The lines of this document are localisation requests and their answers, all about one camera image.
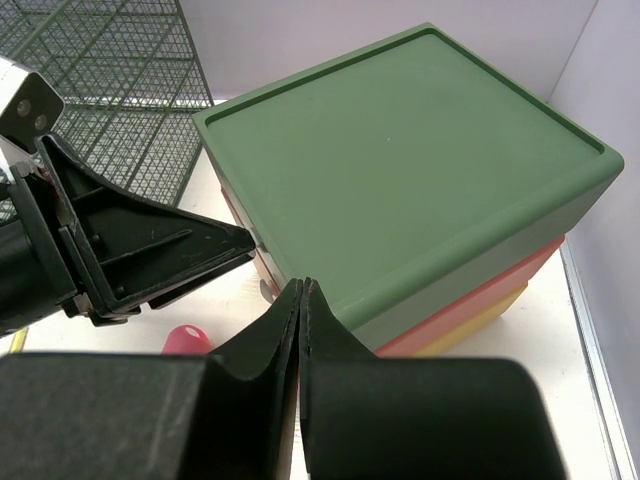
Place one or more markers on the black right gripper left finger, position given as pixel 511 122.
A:
pixel 251 422

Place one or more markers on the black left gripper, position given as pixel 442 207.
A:
pixel 126 250

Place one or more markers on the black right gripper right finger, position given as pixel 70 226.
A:
pixel 334 431

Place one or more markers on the pink-capped marker tube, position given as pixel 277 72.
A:
pixel 187 340

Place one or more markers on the red drawer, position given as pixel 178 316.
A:
pixel 475 305

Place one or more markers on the yellow chunky highlighter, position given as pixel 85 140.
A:
pixel 18 341

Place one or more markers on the yellow bottom drawer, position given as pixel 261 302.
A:
pixel 471 326

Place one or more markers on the green top drawer box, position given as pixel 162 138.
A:
pixel 405 177

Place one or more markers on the green wire mesh organizer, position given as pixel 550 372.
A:
pixel 131 81

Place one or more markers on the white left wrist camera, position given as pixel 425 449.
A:
pixel 30 107

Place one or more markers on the aluminium table edge rail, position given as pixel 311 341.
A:
pixel 620 460

